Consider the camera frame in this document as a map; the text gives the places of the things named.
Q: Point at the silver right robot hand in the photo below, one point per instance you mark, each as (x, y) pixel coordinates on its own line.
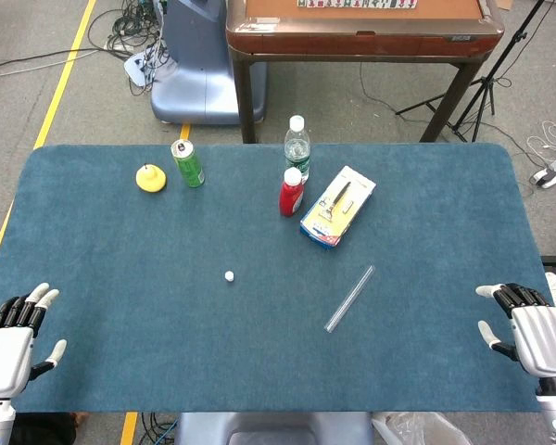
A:
(542, 338)

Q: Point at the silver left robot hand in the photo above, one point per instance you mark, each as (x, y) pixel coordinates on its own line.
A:
(4, 357)

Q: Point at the clear plastic tube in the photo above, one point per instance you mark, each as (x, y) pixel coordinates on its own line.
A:
(350, 299)

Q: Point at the small white cap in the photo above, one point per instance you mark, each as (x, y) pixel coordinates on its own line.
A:
(229, 276)

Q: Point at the clear plastic bag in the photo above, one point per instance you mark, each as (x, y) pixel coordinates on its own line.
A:
(417, 431)

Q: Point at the white power strip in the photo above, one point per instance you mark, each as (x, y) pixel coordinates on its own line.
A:
(553, 172)

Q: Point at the blue table mat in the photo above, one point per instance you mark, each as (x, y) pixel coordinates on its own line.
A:
(213, 334)

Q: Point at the yellow toy pear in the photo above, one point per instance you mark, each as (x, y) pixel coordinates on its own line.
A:
(150, 181)

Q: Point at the yellow razor package box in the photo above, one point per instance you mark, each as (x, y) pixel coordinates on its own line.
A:
(333, 213)

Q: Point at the black tripod stand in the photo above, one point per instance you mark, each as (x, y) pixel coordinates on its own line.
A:
(486, 83)

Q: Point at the green soda can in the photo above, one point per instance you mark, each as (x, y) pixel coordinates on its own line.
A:
(190, 169)

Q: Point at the blue-grey robot torso base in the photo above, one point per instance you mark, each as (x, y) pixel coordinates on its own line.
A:
(273, 428)

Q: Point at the red ketchup bottle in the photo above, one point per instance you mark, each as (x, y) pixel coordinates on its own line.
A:
(291, 199)

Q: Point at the clear plastic water bottle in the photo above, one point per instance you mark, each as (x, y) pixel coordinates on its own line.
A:
(297, 150)

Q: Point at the white multi-socket adapter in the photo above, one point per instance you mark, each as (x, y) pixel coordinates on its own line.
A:
(136, 67)

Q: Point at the cardboard box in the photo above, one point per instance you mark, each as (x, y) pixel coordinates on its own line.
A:
(504, 3)

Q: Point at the brown mahjong table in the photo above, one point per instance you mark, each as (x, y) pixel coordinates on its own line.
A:
(366, 37)

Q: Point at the face-up mahjong tile row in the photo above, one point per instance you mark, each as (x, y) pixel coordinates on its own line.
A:
(357, 3)

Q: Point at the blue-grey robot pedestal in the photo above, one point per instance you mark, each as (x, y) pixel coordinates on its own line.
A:
(194, 69)

